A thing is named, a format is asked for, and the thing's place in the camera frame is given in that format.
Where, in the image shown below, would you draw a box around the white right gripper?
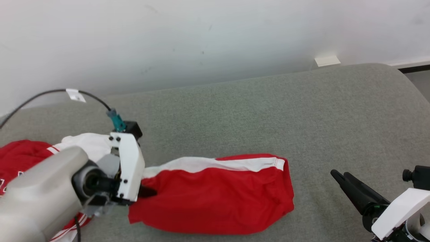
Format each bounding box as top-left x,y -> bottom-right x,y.
331,169 -> 430,242

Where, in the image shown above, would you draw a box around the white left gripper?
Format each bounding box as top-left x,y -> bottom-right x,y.
97,132 -> 158,206

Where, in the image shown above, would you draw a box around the red shorts white stripe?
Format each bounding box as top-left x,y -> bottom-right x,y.
128,154 -> 295,235

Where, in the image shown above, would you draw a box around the red basketball jersey white sleeves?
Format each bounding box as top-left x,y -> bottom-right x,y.
0,133 -> 113,242

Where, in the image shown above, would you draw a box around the white and black baseboard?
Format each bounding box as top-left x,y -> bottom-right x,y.
386,60 -> 430,73

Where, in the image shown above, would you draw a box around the white cable label tag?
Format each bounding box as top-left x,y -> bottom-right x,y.
66,88 -> 86,103

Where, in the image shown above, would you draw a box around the small white wall box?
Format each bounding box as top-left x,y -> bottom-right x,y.
315,55 -> 341,67

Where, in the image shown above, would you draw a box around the thin black camera cable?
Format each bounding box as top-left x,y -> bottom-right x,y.
0,89 -> 113,130

